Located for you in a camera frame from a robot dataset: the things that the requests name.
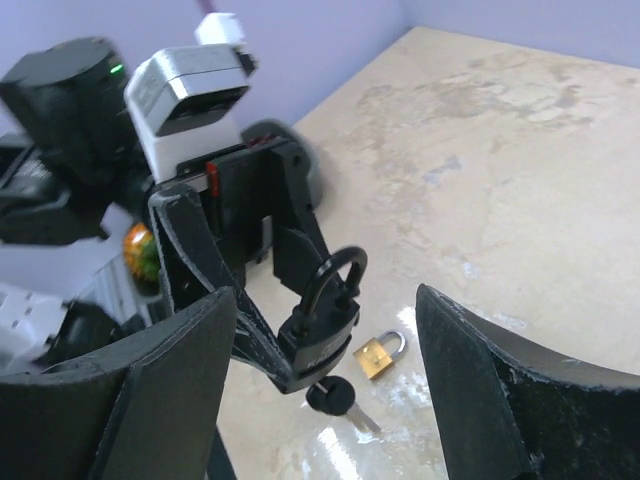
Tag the black padlock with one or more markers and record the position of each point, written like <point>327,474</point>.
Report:
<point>315,336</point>

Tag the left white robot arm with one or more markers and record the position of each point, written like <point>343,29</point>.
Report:
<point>80,153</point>

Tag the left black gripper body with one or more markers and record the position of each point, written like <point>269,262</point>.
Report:
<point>221,210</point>

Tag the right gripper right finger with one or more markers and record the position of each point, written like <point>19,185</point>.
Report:
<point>509,408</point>

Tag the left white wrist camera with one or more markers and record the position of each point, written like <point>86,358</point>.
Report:
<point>180,99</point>

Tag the brass padlock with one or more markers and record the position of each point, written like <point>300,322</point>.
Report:
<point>375,359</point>

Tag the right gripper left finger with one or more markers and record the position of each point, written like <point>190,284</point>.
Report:
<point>144,407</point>

